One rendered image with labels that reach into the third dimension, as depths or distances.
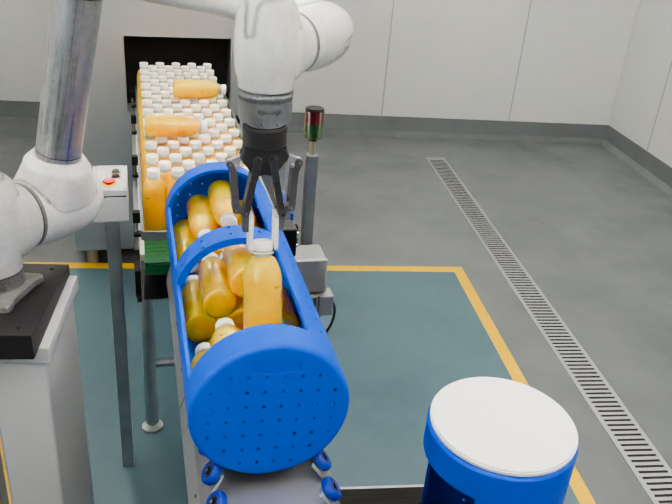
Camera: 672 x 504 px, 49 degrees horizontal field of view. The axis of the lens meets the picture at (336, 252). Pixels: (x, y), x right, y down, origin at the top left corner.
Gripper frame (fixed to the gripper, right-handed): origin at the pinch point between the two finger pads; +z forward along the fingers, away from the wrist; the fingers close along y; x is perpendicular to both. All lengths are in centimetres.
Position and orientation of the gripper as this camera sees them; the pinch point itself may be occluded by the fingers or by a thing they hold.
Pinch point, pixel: (262, 231)
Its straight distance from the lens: 132.1
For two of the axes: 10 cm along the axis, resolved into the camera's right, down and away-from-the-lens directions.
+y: 9.7, -0.6, 2.4
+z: -0.7, 8.8, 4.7
